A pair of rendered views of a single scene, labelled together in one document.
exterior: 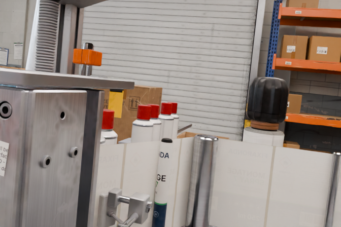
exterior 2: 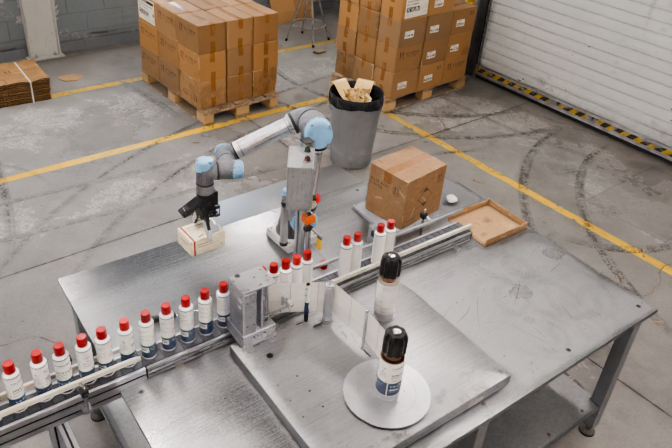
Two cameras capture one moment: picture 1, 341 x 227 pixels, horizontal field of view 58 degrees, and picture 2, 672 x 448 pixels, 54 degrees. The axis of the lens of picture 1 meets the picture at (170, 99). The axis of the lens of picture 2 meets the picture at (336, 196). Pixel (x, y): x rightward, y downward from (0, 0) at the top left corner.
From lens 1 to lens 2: 2.23 m
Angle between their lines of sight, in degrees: 44
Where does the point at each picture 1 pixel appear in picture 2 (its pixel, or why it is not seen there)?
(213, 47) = not seen: outside the picture
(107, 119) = (306, 256)
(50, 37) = (284, 220)
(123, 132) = (387, 209)
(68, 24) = not seen: hidden behind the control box
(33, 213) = (245, 310)
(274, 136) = (384, 286)
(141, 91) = (402, 184)
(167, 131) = (377, 243)
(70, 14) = not seen: hidden behind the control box
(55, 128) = (249, 299)
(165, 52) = not seen: outside the picture
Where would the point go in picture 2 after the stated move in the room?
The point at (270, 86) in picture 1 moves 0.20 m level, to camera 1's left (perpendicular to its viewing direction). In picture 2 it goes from (384, 262) to (342, 240)
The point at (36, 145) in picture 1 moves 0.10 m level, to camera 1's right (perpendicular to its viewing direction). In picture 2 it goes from (245, 302) to (266, 315)
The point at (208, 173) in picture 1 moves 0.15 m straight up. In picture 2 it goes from (327, 297) to (330, 266)
